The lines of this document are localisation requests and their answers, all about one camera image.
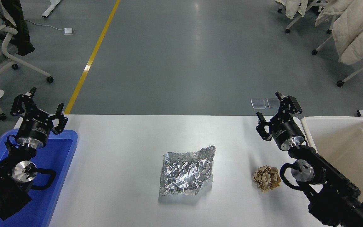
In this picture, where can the large pale plastic bin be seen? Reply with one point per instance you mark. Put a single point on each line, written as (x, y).
(351, 142)

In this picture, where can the small cream coat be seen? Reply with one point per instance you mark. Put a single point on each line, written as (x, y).
(295, 8)

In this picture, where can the white power adapter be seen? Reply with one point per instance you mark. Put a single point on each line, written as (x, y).
(68, 31)

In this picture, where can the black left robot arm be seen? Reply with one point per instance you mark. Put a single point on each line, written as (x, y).
(2, 192)

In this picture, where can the large cream quilted coat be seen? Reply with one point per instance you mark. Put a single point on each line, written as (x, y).
(358, 19)

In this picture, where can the silver floor plate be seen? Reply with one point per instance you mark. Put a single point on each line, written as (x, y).
(258, 103)
(271, 103)

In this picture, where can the blue plastic tray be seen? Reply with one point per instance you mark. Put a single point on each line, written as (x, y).
(52, 176)

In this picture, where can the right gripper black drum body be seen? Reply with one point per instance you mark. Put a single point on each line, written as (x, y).
(285, 129)

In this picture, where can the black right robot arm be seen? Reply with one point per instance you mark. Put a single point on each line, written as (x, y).
(332, 186)

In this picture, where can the white chair with casters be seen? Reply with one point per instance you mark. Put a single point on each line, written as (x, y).
(340, 83)
(287, 31)

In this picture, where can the silver foil tray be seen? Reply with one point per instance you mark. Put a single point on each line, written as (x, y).
(184, 173)

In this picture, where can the white desk leg base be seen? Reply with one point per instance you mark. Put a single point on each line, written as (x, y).
(50, 8)

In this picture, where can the tan paper ball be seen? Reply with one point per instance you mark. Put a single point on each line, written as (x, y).
(267, 178)

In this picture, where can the dark green jacket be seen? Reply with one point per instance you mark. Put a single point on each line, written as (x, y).
(19, 31)

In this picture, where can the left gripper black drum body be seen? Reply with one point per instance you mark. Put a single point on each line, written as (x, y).
(35, 129)

